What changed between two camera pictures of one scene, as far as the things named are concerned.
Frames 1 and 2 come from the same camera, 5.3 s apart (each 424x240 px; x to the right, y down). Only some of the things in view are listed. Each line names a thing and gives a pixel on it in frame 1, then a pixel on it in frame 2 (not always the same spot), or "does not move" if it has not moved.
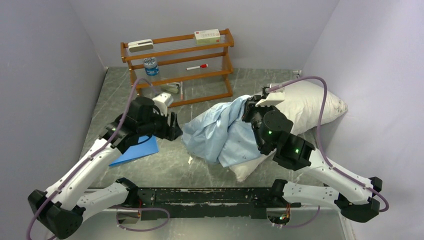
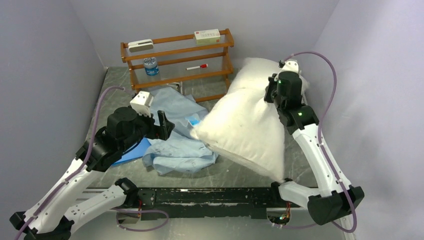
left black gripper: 172,131 does not move
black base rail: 161,203 does not move
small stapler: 172,87 does not move
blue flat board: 145,148 does not move
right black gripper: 250,107 to 272,82
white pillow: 302,104 to 241,125
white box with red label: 211,36 does not move
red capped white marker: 202,66 does not move
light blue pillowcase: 219,133 to 180,152
